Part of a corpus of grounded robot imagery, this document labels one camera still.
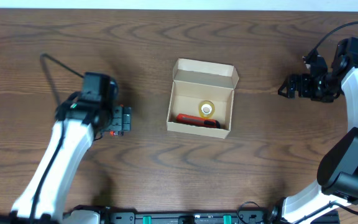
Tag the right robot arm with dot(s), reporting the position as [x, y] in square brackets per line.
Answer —
[336, 184]

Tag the black mounting rail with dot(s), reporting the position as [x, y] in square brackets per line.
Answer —
[256, 216]

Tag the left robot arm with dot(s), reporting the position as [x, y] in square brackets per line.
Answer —
[80, 120]

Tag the clear tape roll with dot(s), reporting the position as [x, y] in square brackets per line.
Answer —
[206, 109]

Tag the red utility knife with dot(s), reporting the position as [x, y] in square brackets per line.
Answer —
[197, 121]

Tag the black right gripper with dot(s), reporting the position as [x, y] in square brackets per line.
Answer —
[300, 87]

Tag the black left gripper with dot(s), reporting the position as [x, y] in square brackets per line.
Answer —
[121, 119]

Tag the cardboard box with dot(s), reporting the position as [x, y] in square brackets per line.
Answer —
[195, 81]

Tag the red stapler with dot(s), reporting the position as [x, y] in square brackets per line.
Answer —
[114, 133]

